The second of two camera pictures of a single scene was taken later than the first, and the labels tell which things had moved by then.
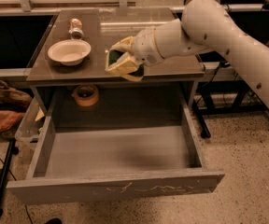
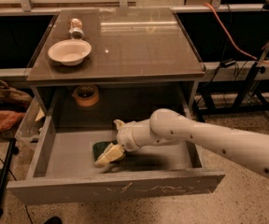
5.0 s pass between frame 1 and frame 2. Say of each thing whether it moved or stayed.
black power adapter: stayed
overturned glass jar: stayed
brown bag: stayed
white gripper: moved
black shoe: stayed
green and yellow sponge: moved
